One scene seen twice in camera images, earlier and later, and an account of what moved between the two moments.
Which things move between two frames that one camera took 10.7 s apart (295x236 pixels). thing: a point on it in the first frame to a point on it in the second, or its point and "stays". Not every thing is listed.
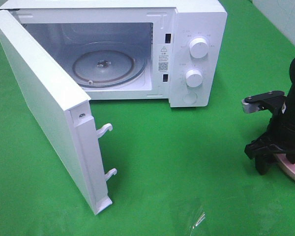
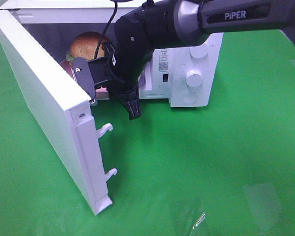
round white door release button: [190, 98] stays
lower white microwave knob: [193, 77] stays
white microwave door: [66, 108] stays
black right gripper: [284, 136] to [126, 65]
